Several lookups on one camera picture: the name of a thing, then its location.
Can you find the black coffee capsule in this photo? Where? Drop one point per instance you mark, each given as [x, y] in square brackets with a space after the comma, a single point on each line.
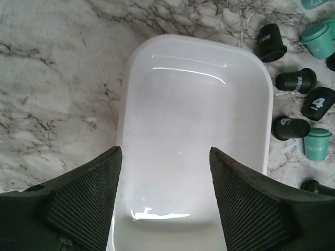
[317, 103]
[269, 44]
[315, 187]
[302, 81]
[285, 128]
[330, 62]

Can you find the teal coffee capsule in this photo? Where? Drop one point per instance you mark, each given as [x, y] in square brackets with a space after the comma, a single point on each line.
[316, 144]
[318, 40]
[331, 23]
[312, 4]

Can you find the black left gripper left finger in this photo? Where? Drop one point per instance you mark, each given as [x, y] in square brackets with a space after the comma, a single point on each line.
[70, 212]

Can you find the white rectangular storage basket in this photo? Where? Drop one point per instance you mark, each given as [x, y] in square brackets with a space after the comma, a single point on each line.
[180, 97]

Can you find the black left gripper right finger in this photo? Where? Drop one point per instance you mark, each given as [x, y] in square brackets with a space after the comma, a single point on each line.
[260, 213]

